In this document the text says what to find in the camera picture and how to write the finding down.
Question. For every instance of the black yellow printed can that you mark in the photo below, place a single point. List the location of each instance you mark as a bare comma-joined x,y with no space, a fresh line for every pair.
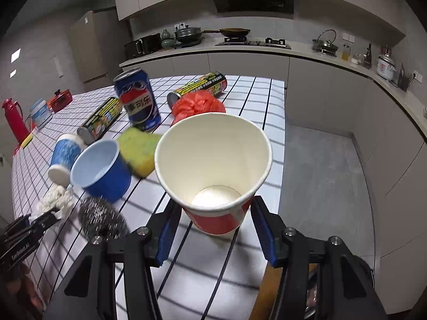
200,86
100,116

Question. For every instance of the blue plastic cup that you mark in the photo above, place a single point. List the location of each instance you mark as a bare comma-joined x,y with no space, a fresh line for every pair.
110,181

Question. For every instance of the white checked tablecloth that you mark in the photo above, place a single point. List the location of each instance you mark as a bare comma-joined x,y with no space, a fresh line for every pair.
253,123

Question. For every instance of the beige refrigerator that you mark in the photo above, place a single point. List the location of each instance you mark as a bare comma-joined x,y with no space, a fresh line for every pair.
90,46

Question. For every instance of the black knife block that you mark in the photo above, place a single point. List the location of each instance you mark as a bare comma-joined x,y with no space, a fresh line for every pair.
404,81

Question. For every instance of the white tissue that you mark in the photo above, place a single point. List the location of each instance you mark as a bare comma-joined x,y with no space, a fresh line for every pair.
56,200

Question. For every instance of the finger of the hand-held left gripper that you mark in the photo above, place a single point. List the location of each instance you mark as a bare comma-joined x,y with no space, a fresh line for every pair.
45,221
16,225

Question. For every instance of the small blue white paper cup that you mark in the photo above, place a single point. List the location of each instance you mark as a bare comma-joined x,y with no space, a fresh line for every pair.
66,155

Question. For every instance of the grey kitchen counter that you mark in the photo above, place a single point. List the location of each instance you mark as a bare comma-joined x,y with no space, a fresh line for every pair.
317,83

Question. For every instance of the steel wool scrubber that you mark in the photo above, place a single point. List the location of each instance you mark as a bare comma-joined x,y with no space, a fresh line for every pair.
96,213

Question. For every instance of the red mesh bag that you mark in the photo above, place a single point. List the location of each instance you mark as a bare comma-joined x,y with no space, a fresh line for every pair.
196,105

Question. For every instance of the white rice cooker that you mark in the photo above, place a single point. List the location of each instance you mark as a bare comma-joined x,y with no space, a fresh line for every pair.
386,66

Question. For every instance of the wok with glass lid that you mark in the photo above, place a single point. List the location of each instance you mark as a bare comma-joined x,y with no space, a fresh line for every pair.
325,45

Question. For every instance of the frying pan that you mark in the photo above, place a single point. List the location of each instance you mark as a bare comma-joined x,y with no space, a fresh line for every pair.
237,32

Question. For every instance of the yellow oil bottle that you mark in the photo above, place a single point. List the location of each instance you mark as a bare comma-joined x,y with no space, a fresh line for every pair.
346,54

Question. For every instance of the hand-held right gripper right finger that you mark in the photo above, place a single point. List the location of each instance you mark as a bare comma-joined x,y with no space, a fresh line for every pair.
267,240

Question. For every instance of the small red pot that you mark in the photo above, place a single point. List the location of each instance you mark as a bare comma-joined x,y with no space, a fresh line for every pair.
60,100

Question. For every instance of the white tub with blue label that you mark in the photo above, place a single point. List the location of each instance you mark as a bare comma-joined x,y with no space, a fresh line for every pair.
40,113

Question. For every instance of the white wall panel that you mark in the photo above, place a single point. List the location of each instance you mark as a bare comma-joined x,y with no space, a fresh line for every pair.
57,67

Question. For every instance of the black gas stove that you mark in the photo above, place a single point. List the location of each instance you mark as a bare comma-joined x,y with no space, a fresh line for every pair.
253,43

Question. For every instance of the black trash bin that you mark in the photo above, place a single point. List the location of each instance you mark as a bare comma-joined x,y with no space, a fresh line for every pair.
312,291

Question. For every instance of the black pot with lid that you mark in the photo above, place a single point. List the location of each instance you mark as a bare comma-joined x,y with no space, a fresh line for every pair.
188,35

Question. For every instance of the yellow green sponge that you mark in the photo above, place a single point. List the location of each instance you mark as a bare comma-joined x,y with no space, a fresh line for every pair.
136,150

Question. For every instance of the small yellow sponge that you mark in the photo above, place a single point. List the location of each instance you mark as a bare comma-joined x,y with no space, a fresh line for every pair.
26,140

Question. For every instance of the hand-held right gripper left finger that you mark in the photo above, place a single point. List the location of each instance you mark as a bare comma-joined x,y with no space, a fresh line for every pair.
165,240

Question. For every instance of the black toaster oven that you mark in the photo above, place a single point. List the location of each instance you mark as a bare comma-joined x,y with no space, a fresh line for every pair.
143,45

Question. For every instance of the red thermos jug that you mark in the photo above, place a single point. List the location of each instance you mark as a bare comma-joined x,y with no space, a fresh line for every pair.
15,123

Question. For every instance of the white wall socket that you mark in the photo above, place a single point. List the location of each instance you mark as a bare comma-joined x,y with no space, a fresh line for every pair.
417,76
348,37
179,26

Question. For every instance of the person's left hand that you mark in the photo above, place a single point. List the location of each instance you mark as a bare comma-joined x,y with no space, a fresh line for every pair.
20,286

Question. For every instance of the blue soda can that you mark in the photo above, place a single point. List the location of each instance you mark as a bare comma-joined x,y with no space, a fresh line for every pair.
138,103

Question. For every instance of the red and white paper cup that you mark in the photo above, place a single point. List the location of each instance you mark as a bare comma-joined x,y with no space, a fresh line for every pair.
213,153

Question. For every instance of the dark glass bottle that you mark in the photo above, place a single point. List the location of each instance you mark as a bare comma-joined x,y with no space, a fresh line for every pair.
367,58

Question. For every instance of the small white jar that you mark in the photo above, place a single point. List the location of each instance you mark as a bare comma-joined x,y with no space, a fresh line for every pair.
356,60

